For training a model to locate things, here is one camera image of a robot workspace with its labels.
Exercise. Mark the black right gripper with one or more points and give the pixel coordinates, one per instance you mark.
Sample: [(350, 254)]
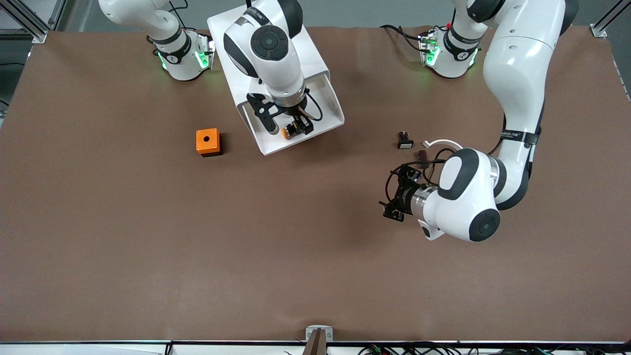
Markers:
[(297, 120)]

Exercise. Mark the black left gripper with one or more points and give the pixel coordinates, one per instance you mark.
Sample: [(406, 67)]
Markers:
[(407, 193)]

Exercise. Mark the orange push button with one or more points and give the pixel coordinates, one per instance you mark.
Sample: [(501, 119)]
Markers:
[(286, 133)]

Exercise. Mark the white plastic drawer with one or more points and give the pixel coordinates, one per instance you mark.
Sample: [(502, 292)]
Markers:
[(325, 103)]

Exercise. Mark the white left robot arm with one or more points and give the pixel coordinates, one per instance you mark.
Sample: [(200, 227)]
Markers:
[(517, 74)]

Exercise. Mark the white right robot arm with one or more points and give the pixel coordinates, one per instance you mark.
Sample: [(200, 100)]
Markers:
[(286, 79)]

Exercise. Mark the black white-faced push button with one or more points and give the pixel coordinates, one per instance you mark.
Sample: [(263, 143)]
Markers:
[(405, 144)]

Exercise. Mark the orange button box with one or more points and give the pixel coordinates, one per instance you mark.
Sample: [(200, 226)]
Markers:
[(201, 143)]

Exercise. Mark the white drawer cabinet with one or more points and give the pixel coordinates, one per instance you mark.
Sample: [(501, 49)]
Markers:
[(222, 44)]

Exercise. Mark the brown terminal block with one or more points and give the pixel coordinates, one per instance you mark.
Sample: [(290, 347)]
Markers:
[(422, 154)]

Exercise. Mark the brown table mat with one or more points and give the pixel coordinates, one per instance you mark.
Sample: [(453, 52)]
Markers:
[(296, 246)]

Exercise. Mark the white curved plastic bracket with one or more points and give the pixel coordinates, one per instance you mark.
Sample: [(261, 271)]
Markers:
[(443, 142)]

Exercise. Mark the aluminium frame profile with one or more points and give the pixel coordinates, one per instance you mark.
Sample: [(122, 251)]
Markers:
[(37, 35), (597, 30)]

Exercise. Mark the white table edge rail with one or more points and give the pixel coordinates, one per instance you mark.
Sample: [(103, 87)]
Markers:
[(98, 349)]

